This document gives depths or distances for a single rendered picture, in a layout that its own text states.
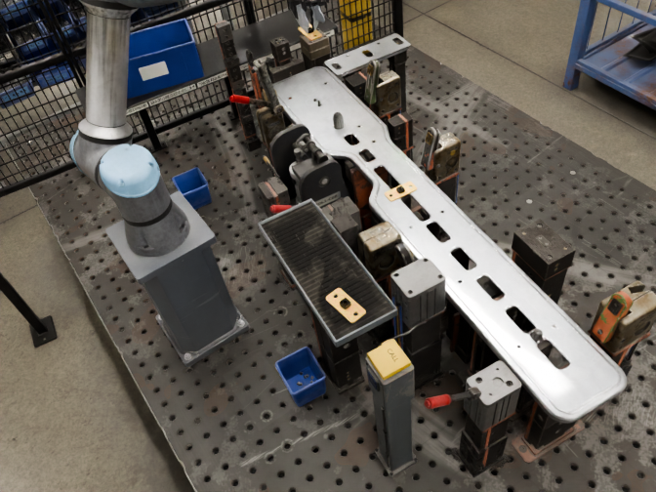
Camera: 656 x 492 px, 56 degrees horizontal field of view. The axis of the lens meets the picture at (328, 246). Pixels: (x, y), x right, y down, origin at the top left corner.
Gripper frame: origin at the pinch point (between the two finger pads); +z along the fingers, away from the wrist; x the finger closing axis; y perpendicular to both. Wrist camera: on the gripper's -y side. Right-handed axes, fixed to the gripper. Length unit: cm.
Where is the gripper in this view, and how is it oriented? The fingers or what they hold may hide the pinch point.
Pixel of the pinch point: (308, 25)
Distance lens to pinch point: 181.3
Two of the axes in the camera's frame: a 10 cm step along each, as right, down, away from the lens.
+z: 1.0, 6.4, 7.6
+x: 8.7, -4.2, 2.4
